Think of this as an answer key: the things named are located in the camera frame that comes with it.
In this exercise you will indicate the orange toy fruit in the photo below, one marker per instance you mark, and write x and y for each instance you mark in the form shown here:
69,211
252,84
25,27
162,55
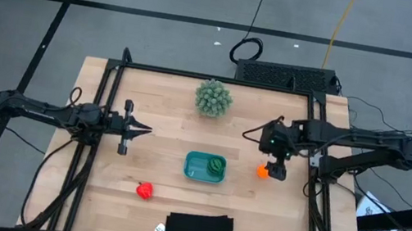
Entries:
262,171

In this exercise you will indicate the red toy pepper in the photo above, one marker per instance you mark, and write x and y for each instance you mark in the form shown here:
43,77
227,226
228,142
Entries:
144,190

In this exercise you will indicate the black aluminium table frame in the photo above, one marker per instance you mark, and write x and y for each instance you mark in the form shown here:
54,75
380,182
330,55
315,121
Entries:
216,79

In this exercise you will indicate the black computer case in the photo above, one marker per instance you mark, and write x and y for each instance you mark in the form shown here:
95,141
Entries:
282,76

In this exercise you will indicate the white printed paper sheet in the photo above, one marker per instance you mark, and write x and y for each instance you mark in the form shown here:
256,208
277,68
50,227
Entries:
376,229

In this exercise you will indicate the teal plastic tupperware container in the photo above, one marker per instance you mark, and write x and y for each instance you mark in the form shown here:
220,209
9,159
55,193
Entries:
195,167

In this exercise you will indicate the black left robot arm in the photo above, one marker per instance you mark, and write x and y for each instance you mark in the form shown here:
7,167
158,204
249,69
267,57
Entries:
41,111

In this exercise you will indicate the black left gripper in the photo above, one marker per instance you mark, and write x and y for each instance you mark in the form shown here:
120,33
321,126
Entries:
119,126

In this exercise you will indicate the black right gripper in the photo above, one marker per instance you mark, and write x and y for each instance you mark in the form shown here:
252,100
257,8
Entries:
281,140

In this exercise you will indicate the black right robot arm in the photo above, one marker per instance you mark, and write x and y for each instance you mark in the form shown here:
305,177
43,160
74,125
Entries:
371,148

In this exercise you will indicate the green striped watermelon toy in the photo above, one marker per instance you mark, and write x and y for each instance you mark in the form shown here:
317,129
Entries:
216,165

